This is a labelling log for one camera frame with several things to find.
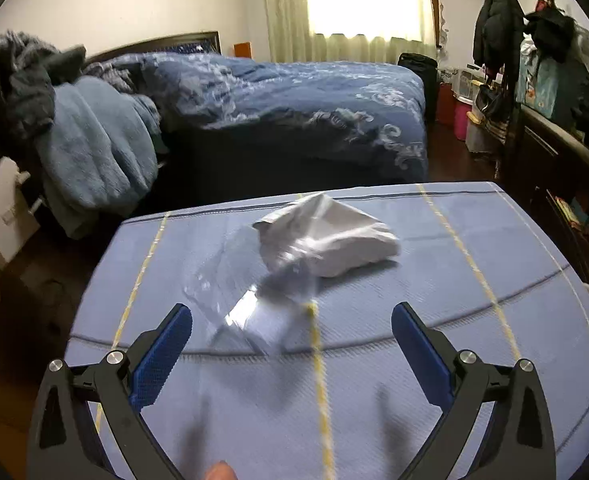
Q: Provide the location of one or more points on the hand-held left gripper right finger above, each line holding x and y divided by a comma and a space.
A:
422, 360

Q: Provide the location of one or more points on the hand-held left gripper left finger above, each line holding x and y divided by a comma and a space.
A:
157, 360

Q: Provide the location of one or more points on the clear plastic wrapper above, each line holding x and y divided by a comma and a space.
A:
244, 300

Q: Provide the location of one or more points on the person's left hand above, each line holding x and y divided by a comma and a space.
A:
221, 472

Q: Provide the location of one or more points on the blue striped tablecloth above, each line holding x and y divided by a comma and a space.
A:
424, 285

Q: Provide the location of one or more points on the white folded cloth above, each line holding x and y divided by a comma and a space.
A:
344, 245

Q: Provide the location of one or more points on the row of books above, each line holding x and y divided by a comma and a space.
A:
579, 225

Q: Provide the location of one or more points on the light blue fleece blanket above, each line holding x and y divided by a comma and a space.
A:
94, 155

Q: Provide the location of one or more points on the white storage box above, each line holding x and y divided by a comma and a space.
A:
481, 135

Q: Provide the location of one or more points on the dark wooden desk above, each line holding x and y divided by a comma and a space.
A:
549, 160

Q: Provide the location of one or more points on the pink storage bin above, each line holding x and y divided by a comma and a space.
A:
463, 120

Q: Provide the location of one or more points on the red storage bin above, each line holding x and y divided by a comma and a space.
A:
446, 105

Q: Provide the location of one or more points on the black handbag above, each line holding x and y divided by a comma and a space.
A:
491, 102

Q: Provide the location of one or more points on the black suitcase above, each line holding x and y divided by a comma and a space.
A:
418, 85

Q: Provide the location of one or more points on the dark blue patterned duvet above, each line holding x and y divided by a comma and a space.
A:
284, 100

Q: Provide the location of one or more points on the teal shopping bag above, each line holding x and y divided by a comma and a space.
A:
544, 87

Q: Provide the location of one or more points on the dark grey clothing pile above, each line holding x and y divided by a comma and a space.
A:
19, 85

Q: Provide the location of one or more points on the dark wooden headboard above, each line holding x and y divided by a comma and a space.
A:
174, 42

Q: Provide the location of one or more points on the orange wooden object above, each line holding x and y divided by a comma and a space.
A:
242, 50

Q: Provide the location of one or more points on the hanging black coat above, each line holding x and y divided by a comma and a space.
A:
496, 25

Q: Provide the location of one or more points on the black bag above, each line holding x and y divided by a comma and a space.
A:
551, 32

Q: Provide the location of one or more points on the pale window curtain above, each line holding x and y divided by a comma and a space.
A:
287, 10

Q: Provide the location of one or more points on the white wall socket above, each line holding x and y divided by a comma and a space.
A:
8, 215

